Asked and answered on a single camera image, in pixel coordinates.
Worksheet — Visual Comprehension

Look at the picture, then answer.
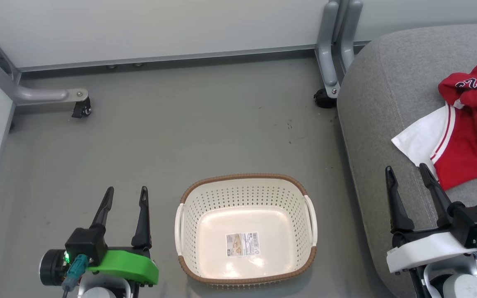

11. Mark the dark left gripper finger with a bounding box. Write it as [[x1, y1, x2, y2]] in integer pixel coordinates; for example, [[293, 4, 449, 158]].
[[90, 186, 115, 231], [130, 186, 152, 249]]

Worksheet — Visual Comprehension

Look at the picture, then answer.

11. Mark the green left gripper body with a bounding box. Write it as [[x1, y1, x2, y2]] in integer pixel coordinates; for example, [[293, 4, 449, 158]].
[[87, 248, 159, 286]]

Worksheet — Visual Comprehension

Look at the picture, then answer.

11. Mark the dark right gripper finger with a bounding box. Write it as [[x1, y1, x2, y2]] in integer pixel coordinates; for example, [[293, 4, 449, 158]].
[[419, 163, 454, 228], [384, 166, 416, 233]]

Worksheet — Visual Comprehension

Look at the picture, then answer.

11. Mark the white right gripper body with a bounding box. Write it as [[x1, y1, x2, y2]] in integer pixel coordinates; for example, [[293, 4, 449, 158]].
[[386, 225, 477, 274]]

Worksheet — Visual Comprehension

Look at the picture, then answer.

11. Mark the red and white striped garment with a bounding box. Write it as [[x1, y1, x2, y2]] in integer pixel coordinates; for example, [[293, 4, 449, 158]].
[[391, 103, 477, 191]]

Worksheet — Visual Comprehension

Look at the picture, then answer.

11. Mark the cream perforated laundry basket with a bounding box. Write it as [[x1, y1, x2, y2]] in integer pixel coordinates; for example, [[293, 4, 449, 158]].
[[174, 173, 318, 286]]

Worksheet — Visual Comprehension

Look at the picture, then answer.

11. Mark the grey fabric sofa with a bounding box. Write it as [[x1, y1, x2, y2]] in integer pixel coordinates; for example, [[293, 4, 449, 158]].
[[337, 24, 477, 298]]

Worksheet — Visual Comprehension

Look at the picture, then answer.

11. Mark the white barcode label sticker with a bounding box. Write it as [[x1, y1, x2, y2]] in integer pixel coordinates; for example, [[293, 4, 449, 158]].
[[225, 232, 261, 257]]

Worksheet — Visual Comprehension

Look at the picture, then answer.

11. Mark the small black caster wheel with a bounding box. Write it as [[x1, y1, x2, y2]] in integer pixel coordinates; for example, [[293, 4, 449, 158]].
[[71, 97, 92, 119]]

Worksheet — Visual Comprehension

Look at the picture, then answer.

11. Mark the left teal plug black cable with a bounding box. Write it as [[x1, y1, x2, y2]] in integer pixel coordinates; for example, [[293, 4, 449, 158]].
[[61, 254, 89, 298]]

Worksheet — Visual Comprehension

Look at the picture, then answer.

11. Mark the grey curved metal frame leg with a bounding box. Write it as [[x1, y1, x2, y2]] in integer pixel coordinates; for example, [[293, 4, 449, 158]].
[[0, 19, 89, 106]]

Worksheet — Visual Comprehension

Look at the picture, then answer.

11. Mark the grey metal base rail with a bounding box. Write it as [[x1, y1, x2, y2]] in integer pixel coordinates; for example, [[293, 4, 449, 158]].
[[17, 41, 371, 73]]

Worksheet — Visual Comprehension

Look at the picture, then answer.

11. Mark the grey upright metal frame leg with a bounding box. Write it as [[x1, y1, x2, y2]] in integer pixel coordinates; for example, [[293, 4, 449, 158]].
[[315, 0, 364, 100]]

